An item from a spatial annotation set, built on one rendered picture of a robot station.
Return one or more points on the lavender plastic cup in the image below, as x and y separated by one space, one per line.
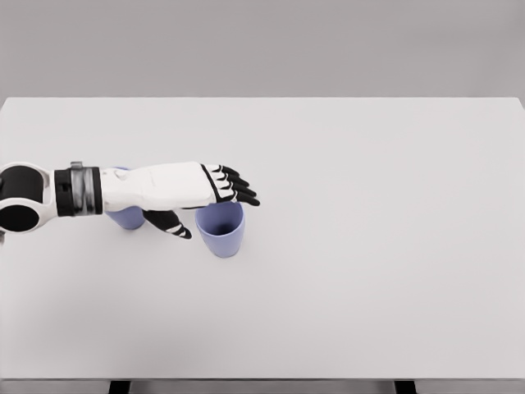
127 218
221 232

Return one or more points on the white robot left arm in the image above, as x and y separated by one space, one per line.
78 191

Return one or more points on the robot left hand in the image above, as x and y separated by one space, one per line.
176 186

